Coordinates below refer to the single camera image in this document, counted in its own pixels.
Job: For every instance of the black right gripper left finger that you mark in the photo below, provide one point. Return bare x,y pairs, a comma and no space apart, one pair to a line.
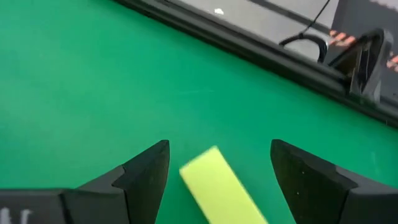
140,193

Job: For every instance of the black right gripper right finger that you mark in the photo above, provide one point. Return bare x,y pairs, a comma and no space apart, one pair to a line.
311,193

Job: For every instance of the yellow-green rectangular foam block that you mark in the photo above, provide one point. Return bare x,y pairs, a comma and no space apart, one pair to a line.
217,189

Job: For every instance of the white paper scrap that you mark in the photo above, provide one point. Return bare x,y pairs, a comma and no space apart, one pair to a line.
219,11

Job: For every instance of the black aluminium rig frame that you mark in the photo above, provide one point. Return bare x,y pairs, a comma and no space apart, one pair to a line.
280,60

